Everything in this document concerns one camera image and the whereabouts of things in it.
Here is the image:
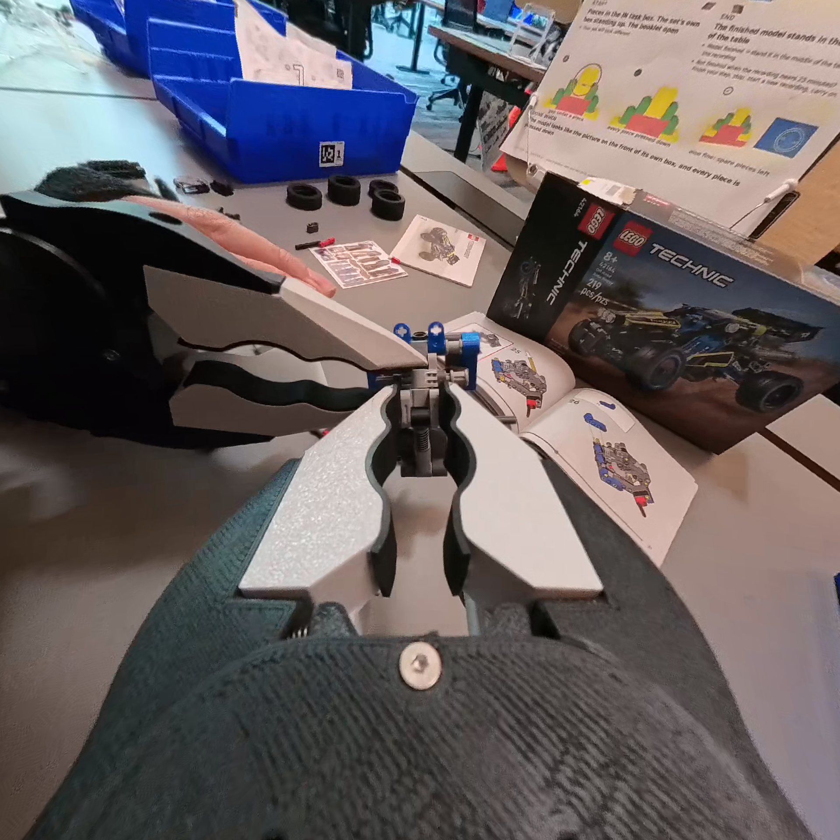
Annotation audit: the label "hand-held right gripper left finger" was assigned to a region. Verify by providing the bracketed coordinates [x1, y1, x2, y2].
[236, 384, 403, 635]

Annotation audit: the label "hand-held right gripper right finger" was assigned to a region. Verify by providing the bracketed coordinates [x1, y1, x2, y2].
[444, 381, 606, 632]

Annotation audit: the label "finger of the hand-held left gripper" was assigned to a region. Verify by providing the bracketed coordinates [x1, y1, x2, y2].
[168, 350, 395, 439]
[143, 264, 429, 373]

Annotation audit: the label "grey and blue lego model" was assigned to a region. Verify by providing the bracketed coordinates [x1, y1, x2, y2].
[366, 319, 478, 480]

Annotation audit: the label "lego sticker sheet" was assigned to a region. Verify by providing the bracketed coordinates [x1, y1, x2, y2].
[308, 239, 409, 290]

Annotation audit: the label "open lego instruction booklet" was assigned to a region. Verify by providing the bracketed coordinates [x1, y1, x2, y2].
[443, 310, 700, 570]

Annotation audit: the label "small white lego leaflet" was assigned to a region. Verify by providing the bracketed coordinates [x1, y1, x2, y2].
[391, 214, 488, 288]

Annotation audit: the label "lego set cardboard box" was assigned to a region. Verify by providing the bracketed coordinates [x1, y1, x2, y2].
[487, 172, 825, 455]

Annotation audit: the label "person's left hand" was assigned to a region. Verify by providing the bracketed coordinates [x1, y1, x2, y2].
[147, 196, 338, 299]

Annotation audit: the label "blue plastic bin with tag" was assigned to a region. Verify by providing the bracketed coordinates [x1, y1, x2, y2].
[147, 16, 420, 186]

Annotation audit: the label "orange cone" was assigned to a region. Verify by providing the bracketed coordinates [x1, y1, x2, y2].
[492, 105, 527, 175]

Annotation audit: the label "white paper sheets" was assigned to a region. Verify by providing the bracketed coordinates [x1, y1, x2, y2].
[233, 0, 355, 89]

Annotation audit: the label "background desk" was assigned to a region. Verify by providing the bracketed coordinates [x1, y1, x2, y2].
[427, 23, 549, 165]

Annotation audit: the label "white instruction sign sheet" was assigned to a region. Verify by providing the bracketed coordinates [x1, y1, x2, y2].
[499, 0, 840, 193]

